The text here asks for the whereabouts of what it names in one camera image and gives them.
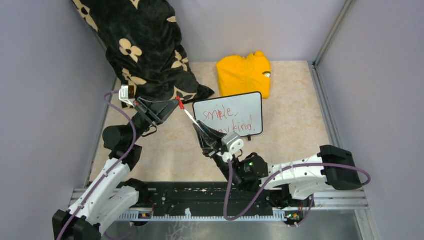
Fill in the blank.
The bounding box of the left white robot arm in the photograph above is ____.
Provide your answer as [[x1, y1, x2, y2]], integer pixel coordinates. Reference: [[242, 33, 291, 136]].
[[52, 97, 182, 240]]

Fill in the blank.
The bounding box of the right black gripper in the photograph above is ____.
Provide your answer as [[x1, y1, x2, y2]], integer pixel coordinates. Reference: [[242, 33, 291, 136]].
[[195, 120, 245, 187]]

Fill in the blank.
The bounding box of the black floral fleece blanket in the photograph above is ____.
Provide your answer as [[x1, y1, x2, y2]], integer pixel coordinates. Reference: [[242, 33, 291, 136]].
[[73, 0, 214, 103]]

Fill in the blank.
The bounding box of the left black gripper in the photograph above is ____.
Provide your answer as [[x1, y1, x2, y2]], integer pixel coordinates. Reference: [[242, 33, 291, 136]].
[[127, 95, 181, 145]]

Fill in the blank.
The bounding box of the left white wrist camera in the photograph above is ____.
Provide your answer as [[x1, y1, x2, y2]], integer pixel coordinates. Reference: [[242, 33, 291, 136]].
[[118, 85, 136, 107]]

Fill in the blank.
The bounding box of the red marker cap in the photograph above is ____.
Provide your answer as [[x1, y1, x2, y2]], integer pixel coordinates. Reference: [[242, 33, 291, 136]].
[[175, 96, 185, 110]]

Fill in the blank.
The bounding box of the white slotted cable duct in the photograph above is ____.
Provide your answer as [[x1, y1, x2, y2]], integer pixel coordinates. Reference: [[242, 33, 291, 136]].
[[115, 208, 288, 223]]

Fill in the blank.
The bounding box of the black framed whiteboard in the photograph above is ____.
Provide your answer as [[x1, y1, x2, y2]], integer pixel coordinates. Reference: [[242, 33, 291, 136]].
[[192, 91, 264, 138]]

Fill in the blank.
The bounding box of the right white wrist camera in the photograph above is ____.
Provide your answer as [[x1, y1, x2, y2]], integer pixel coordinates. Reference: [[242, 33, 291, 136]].
[[221, 131, 245, 155]]

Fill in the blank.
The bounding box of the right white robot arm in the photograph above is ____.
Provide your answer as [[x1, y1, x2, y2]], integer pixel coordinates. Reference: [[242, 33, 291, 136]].
[[193, 121, 363, 206]]

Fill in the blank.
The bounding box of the folded yellow shirt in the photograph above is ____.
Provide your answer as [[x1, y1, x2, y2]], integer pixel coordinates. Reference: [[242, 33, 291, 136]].
[[216, 51, 272, 99]]

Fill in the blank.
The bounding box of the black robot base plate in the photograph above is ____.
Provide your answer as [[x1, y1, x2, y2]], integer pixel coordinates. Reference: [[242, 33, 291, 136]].
[[135, 182, 311, 217]]

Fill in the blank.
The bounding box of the right aluminium frame rail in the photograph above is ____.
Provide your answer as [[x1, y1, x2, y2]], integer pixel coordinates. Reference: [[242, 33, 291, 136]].
[[308, 0, 380, 240]]

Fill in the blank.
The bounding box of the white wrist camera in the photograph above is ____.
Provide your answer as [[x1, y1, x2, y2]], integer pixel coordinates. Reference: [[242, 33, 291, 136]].
[[221, 131, 245, 155], [118, 85, 136, 107]]

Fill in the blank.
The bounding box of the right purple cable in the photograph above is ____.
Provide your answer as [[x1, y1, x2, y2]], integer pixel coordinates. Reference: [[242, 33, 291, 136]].
[[222, 155, 372, 222]]

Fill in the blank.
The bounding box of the red capped white marker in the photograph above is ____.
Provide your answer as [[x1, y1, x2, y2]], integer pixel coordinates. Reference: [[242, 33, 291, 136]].
[[184, 109, 200, 127]]

